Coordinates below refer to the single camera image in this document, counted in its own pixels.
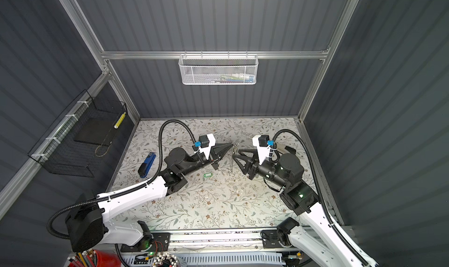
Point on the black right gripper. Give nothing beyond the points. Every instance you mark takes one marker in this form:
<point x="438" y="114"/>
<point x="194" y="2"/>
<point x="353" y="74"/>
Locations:
<point x="252" y="169"/>

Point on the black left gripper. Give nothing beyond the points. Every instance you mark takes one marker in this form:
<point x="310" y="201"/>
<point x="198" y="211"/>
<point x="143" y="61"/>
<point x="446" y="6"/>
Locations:
<point x="214" y="157"/>

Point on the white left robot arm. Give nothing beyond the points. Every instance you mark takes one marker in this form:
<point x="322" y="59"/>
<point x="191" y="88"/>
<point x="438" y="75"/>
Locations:
<point x="92" y="224"/>

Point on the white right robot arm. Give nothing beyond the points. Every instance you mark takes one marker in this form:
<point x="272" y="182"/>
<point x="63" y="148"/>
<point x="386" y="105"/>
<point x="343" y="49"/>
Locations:
<point x="314" y="233"/>

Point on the green key tag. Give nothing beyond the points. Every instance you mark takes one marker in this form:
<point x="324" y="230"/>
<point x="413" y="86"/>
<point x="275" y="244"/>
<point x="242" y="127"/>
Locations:
<point x="208" y="175"/>

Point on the blue stapler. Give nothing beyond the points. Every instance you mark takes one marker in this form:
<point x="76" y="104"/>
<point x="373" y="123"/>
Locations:
<point x="146" y="165"/>

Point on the yellow marker pen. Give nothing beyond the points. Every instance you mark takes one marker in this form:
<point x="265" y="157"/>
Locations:
<point x="119" y="120"/>

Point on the black pad in basket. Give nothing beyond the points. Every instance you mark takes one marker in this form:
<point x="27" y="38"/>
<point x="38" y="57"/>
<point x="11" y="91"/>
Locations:
<point x="96" y="131"/>

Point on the red round object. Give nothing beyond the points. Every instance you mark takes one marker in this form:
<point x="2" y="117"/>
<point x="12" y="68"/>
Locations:
<point x="93" y="258"/>

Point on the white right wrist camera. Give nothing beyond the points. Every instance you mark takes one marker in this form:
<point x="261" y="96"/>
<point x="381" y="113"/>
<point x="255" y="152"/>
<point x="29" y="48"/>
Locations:
<point x="264" y="147"/>

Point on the white wire mesh basket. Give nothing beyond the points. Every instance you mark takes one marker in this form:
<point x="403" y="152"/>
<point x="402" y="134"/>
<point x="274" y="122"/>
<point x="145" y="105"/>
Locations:
<point x="218" y="71"/>

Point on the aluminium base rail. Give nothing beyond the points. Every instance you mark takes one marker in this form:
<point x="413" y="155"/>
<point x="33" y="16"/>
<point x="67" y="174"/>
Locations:
<point x="222" y="240"/>

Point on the white perforated cable tray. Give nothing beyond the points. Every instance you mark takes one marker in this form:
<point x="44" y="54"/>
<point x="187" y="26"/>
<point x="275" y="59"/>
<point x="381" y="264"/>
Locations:
<point x="251" y="259"/>

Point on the black wire basket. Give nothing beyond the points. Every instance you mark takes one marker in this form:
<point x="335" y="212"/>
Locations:
<point x="78" y="144"/>

